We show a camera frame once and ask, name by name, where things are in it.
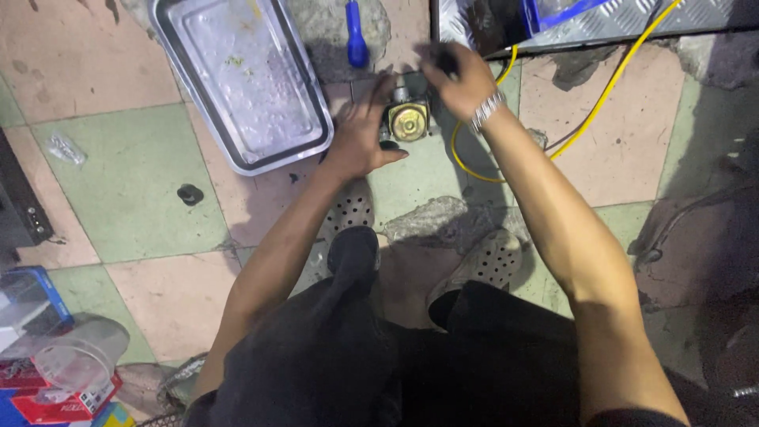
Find blue plastic container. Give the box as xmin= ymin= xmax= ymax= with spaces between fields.
xmin=522 ymin=0 xmax=612 ymax=35

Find yellow cable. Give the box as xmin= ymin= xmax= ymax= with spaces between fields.
xmin=449 ymin=0 xmax=683 ymax=183

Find red cardboard box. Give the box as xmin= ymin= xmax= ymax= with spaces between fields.
xmin=11 ymin=372 xmax=123 ymax=425

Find beige perforated shoe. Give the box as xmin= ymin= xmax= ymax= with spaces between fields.
xmin=323 ymin=178 xmax=377 ymax=239
xmin=427 ymin=228 xmax=524 ymax=309

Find person's right hand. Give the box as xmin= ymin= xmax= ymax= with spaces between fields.
xmin=415 ymin=42 xmax=506 ymax=123

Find person's black trousers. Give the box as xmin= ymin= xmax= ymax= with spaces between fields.
xmin=184 ymin=225 xmax=709 ymax=427

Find person's left hand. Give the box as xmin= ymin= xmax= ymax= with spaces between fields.
xmin=323 ymin=72 xmax=410 ymax=182

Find beige perforated left shoe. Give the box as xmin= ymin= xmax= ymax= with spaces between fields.
xmin=323 ymin=178 xmax=377 ymax=239

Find black hose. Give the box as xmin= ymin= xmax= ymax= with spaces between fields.
xmin=631 ymin=184 xmax=759 ymax=268

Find blue handled screwdriver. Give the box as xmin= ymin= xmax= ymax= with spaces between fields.
xmin=346 ymin=0 xmax=370 ymax=69

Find clear plastic wrapper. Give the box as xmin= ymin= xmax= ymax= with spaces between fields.
xmin=46 ymin=132 xmax=89 ymax=166

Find crumpled plastic foil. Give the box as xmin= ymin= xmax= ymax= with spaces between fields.
xmin=156 ymin=353 xmax=208 ymax=411

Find black electronic device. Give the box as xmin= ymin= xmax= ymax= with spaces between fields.
xmin=0 ymin=127 xmax=55 ymax=250

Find metal checker plate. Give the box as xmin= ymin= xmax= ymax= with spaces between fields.
xmin=436 ymin=0 xmax=759 ymax=59

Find beige perforated right shoe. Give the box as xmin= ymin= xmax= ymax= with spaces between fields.
xmin=427 ymin=228 xmax=524 ymax=309

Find steel rectangular tray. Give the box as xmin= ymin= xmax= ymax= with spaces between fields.
xmin=147 ymin=0 xmax=335 ymax=178

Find clear plastic cup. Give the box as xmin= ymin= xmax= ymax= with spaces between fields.
xmin=32 ymin=317 xmax=131 ymax=399

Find blue cardboard box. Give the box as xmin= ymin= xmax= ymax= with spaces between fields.
xmin=0 ymin=266 xmax=75 ymax=351

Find silver metal wristwatch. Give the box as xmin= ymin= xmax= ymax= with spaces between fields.
xmin=468 ymin=89 xmax=508 ymax=135

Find brass and steel solenoid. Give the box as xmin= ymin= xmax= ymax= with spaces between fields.
xmin=379 ymin=72 xmax=441 ymax=149

